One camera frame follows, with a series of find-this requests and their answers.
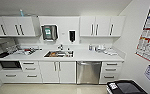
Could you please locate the white drawer cabinet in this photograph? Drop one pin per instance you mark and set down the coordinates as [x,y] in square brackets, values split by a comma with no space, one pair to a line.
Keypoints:
[30,71]
[111,71]

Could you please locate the stainless steel dishwasher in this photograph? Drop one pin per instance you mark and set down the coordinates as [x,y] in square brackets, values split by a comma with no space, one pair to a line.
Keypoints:
[88,73]

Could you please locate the flat black tray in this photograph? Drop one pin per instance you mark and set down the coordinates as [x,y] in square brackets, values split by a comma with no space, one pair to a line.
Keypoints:
[1,55]

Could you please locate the black wall soap dispenser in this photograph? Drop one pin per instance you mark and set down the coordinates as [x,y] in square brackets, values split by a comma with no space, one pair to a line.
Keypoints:
[72,36]

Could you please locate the white two-door sink cabinet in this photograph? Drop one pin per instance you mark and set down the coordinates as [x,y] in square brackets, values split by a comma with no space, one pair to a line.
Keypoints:
[57,71]

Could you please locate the pale blue bottle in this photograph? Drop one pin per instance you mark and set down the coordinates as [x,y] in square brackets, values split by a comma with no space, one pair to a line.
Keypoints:
[22,13]

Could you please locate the white microwave cabinet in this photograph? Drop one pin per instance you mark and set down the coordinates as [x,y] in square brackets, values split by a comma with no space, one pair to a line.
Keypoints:
[11,76]

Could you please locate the steel paper towel dispenser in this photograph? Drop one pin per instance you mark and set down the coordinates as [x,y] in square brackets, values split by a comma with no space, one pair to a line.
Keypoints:
[49,33]

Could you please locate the white wall cabinet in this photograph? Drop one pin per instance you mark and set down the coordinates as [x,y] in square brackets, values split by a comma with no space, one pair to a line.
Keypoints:
[102,26]

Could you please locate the steel sink basin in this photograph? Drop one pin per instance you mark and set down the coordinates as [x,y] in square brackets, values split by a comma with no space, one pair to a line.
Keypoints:
[57,54]

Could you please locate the dish rack with items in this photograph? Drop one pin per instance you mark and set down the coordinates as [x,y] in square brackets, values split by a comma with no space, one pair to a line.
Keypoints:
[24,51]

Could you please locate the blue dish soap bottle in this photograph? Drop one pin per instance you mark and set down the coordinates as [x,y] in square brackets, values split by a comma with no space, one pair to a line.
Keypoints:
[90,47]

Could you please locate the blue recycling bin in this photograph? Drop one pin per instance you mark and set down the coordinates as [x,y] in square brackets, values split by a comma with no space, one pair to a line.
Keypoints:
[127,88]

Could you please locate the chrome faucet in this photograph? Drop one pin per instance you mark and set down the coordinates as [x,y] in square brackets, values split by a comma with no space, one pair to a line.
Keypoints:
[60,47]

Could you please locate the black built-in microwave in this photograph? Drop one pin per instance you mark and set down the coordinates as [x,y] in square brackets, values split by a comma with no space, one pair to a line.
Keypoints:
[10,65]

